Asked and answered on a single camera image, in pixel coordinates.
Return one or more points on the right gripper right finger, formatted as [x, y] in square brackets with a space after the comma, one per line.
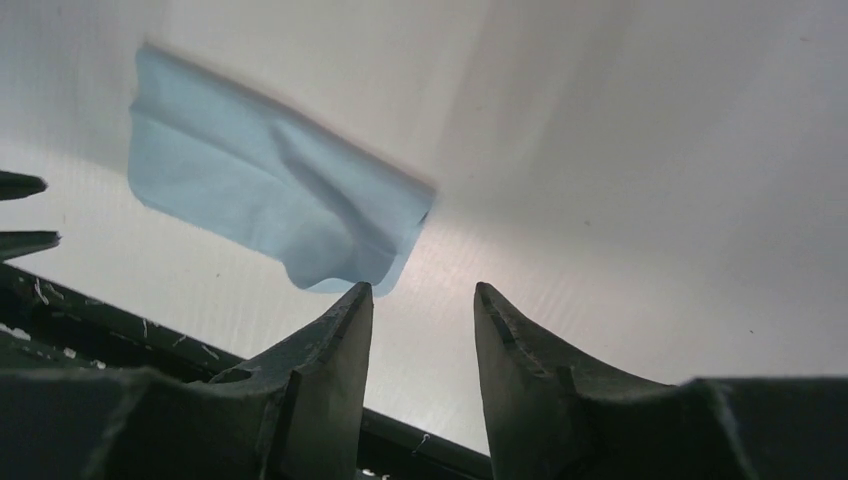
[552, 411]

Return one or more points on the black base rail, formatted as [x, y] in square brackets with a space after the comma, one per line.
[44, 324]

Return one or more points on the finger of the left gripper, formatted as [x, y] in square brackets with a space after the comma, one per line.
[17, 186]
[15, 244]

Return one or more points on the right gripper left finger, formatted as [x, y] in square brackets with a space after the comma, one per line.
[292, 412]

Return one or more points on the light blue cloth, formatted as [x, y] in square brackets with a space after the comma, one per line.
[228, 160]

